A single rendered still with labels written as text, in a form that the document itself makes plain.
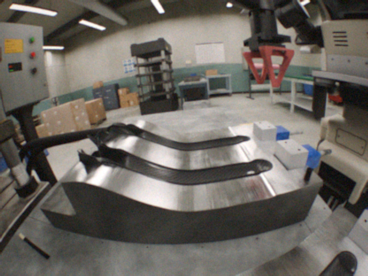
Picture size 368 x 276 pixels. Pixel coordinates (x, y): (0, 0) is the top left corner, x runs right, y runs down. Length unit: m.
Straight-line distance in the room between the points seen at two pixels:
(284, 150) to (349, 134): 0.37
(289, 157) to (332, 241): 0.14
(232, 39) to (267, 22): 6.71
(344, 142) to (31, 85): 1.24
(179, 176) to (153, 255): 0.13
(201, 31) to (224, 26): 0.98
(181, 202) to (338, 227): 0.23
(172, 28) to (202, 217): 6.99
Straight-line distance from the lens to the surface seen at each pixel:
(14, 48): 0.86
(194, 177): 0.26
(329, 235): 0.25
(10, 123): 0.60
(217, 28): 7.04
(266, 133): 0.34
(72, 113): 3.98
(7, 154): 0.61
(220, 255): 0.26
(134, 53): 4.42
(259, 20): 0.34
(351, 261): 0.25
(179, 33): 6.97
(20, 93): 0.82
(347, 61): 0.57
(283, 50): 0.31
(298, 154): 0.26
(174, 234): 0.24
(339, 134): 0.62
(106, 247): 0.31
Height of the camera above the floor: 1.03
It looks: 23 degrees down
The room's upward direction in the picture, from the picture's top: 7 degrees counter-clockwise
